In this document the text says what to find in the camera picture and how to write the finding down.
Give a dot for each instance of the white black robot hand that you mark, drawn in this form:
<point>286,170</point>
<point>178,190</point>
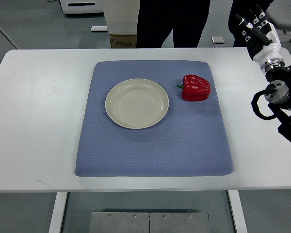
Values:
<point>261,39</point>

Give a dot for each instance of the red bell pepper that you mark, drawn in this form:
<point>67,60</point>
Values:
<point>194,88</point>

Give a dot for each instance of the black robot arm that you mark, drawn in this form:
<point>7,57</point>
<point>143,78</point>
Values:
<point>277,93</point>

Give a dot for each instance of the small grey floor plate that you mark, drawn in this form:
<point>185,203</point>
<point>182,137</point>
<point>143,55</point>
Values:
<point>217,40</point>

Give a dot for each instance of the beige round plate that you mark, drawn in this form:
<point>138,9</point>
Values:
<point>137,103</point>

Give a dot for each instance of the white chair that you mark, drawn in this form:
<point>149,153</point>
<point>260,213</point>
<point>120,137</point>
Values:
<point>279,14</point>

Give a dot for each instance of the person in black trousers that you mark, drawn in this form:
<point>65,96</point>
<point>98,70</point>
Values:
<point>185,19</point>

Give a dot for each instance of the blue padded mat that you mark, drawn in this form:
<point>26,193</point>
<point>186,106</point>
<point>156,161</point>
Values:
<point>189,141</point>

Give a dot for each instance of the cardboard box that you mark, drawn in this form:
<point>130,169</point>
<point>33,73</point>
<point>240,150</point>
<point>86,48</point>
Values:
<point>123,41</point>

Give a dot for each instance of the white cabinet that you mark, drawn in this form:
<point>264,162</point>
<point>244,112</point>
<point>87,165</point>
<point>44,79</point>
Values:
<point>121,16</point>

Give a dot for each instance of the white metal floor bar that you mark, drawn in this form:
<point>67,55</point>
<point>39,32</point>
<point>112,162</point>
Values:
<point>99,29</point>

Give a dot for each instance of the right white table leg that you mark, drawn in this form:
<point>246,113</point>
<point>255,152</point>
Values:
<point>237,211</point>

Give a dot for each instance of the white table leg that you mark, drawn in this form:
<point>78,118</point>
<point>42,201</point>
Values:
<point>237,211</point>
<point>58,213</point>

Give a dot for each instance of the white appliance with slot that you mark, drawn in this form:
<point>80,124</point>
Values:
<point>81,6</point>

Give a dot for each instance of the left white table leg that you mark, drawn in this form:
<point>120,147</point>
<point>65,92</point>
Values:
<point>58,213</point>

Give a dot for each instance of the metal base plate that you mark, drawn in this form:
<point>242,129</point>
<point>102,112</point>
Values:
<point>147,222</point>

